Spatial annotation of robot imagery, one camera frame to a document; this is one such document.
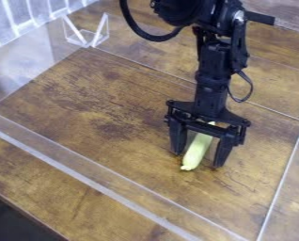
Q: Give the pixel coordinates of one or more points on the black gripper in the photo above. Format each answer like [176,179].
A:
[206,116]

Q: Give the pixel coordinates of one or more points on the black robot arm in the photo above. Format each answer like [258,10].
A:
[218,22]

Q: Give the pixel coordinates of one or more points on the black bar on table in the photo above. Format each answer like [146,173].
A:
[261,18]

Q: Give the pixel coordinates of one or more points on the clear acrylic corner bracket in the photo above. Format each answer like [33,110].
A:
[86,38]

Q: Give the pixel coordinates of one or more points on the clear acrylic enclosure wall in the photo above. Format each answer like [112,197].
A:
[86,161]

